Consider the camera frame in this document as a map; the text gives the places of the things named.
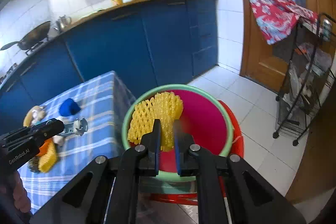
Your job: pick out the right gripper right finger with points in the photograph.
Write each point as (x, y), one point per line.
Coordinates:
(229, 189)

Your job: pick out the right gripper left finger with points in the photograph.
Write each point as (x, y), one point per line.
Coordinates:
(106, 190)

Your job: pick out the yellow foam fruit net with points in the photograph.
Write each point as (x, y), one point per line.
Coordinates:
(166, 107)

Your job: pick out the orange plastic bag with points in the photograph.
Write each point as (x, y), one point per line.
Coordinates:
(44, 148)

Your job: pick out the blue kitchen cabinets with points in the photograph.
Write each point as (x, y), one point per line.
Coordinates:
(147, 44)

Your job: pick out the person's left hand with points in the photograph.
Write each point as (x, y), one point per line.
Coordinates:
(21, 200)

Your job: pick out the red plastic stool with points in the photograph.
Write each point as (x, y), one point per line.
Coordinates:
(191, 198)

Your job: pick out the blue cloth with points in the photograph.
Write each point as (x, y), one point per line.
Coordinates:
(69, 108)

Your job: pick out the red basin green rim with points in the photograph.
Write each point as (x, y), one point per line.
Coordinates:
(203, 117)

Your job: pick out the black wok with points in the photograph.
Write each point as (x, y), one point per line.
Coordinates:
(35, 36)

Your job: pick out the steel kettle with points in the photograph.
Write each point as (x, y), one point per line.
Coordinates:
(62, 23)

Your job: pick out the red floral cloth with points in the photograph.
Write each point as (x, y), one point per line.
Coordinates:
(277, 18)

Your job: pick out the black wire rack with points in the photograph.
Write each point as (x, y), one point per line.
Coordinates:
(308, 78)

